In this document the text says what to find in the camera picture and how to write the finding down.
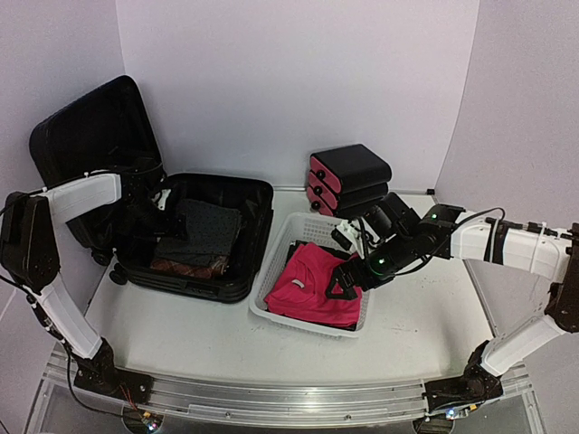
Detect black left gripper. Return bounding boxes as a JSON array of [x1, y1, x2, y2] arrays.
[[120, 192, 187, 241]]

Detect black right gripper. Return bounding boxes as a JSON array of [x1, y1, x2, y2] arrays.
[[326, 232, 416, 302]]

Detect black white splatter jeans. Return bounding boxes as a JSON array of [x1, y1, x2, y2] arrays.
[[287, 241, 372, 334]]

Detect dark dotted garment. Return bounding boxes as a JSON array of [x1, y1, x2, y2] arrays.
[[155, 199, 242, 268]]

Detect black ribbed hard-shell suitcase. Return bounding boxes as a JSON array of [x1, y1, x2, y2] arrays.
[[29, 75, 273, 304]]

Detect pink garment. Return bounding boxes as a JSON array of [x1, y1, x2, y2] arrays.
[[263, 241, 365, 329]]

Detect white perforated plastic basket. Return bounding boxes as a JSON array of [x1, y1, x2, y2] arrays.
[[249, 212, 374, 338]]

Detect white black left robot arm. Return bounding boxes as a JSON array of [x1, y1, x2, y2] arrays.
[[1, 156, 185, 404]]

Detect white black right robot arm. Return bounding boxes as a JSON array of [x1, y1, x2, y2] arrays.
[[326, 193, 578, 410]]

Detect black pink drawer organizer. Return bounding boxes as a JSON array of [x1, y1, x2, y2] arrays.
[[306, 144, 392, 216]]

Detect red plaid garment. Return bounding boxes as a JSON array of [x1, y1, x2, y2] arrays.
[[150, 256, 229, 279]]

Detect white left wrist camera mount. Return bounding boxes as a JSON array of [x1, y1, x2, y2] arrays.
[[153, 189, 172, 211]]

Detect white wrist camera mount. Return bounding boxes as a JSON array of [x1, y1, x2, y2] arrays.
[[331, 220, 365, 252], [153, 189, 172, 211]]

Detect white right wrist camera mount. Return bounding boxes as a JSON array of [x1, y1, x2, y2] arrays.
[[331, 220, 365, 252]]

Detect aluminium rail frame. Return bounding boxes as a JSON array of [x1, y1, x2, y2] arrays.
[[24, 345, 546, 433]]

